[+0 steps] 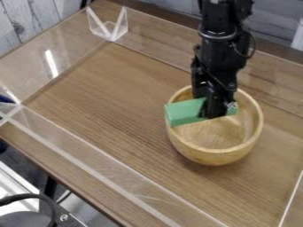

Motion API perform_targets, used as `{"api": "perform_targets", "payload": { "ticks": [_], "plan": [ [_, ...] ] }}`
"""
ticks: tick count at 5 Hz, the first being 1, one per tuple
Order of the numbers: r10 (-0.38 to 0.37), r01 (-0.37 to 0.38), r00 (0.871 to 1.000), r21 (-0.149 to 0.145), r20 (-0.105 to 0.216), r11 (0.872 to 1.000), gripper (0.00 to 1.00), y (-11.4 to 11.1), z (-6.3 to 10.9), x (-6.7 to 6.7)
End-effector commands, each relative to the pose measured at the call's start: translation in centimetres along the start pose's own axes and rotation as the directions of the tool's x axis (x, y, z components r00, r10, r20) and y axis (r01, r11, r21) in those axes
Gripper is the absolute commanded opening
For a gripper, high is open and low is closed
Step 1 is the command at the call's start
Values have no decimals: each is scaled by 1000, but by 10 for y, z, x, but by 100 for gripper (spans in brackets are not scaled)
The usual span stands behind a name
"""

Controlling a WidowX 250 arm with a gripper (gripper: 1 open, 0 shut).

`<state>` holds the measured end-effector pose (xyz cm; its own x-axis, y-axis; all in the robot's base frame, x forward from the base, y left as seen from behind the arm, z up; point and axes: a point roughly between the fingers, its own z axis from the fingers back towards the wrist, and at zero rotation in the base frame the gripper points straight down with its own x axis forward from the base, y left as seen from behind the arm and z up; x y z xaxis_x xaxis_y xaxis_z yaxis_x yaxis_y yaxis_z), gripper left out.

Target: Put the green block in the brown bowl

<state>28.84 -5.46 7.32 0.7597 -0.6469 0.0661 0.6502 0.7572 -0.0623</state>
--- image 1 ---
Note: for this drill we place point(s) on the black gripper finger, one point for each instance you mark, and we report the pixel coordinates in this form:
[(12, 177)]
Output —
[(201, 81), (218, 99)]

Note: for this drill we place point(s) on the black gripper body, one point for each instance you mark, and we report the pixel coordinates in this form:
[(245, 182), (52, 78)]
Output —
[(223, 57)]

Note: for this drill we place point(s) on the green rectangular block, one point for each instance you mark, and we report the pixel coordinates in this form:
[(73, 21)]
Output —
[(190, 111)]

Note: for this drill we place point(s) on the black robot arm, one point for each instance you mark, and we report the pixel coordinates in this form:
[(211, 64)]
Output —
[(223, 17)]

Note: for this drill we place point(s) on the light wooden bowl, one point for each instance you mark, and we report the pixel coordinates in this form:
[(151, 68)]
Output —
[(223, 140)]

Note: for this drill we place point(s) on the black table leg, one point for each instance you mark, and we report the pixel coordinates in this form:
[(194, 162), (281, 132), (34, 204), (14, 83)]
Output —
[(51, 187)]

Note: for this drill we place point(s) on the clear acrylic corner bracket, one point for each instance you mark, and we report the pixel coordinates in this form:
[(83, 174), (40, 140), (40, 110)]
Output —
[(109, 30)]

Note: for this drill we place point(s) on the black metal bracket with screw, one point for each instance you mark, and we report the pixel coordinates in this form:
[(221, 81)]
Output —
[(52, 210)]

